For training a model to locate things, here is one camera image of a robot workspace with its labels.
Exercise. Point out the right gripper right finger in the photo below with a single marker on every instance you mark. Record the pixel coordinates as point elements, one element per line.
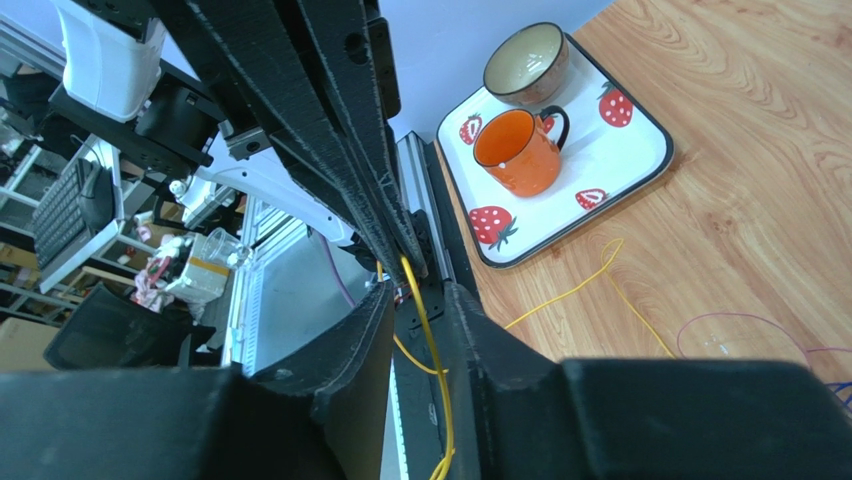
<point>519,415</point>

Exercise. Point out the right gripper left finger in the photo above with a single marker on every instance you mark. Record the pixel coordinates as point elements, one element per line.
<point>129,408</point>

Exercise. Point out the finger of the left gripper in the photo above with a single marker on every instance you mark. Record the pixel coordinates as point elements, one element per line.
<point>258,61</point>
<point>340,35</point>

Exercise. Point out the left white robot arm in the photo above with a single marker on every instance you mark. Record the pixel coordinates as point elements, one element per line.
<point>269,180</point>

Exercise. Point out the orange glass mug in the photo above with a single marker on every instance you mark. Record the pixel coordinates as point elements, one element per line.
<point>522,150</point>

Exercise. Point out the strawberry pattern tray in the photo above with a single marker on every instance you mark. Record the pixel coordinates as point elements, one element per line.
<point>614,149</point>

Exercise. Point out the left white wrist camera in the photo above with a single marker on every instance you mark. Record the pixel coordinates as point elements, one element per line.
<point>107,69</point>

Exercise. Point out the grey slotted cable duct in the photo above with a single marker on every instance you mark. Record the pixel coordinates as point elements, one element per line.
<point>270,232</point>

